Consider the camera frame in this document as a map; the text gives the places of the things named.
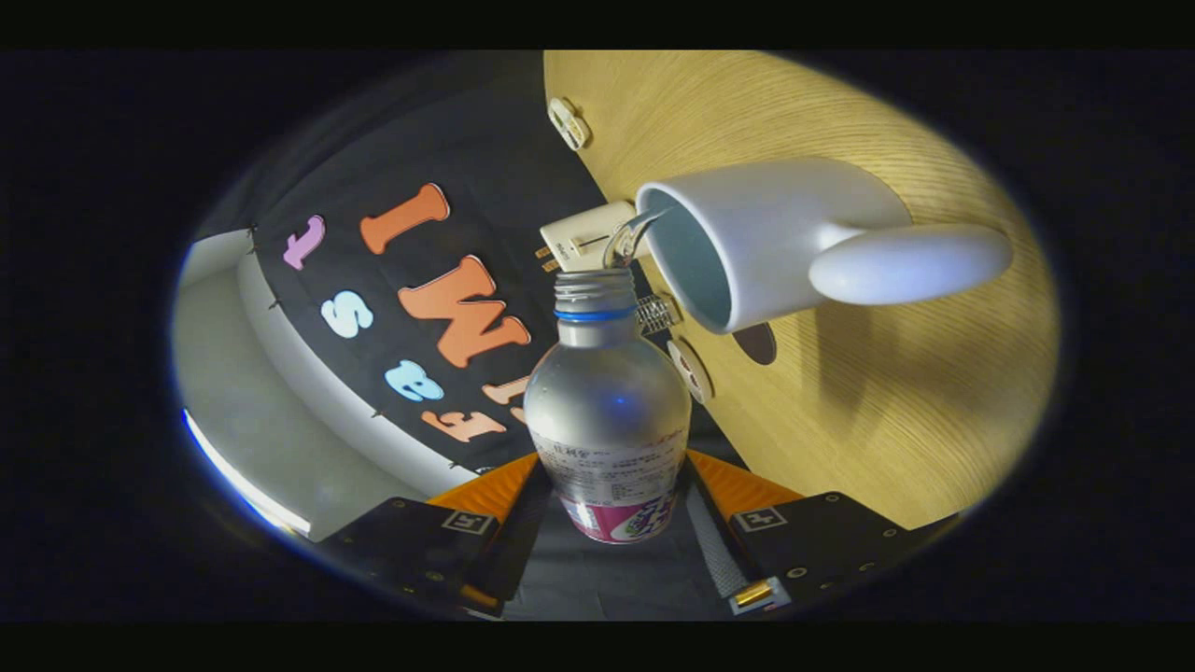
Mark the dark round coaster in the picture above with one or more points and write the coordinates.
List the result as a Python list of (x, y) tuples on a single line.
[(756, 343)]

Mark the white cup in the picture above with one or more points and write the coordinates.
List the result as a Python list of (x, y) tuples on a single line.
[(775, 233)]

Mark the black backdrop cloth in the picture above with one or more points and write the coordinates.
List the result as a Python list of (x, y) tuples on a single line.
[(485, 159)]

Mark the wooden table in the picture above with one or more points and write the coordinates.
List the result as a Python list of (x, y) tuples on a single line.
[(887, 420)]

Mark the white divided condiment dish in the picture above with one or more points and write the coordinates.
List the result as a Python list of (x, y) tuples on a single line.
[(569, 123)]

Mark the white toaster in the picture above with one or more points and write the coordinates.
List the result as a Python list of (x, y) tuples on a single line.
[(583, 238)]

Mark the white oval plate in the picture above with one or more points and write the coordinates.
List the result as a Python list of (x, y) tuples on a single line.
[(691, 370)]

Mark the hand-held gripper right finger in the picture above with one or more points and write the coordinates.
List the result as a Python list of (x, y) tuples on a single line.
[(719, 551)]

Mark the silver juice bottle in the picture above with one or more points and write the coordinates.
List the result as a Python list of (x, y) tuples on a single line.
[(607, 401)]

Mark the clear juice stream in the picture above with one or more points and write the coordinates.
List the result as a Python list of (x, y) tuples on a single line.
[(627, 227)]

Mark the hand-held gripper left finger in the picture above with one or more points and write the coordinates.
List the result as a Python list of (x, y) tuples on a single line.
[(518, 551)]

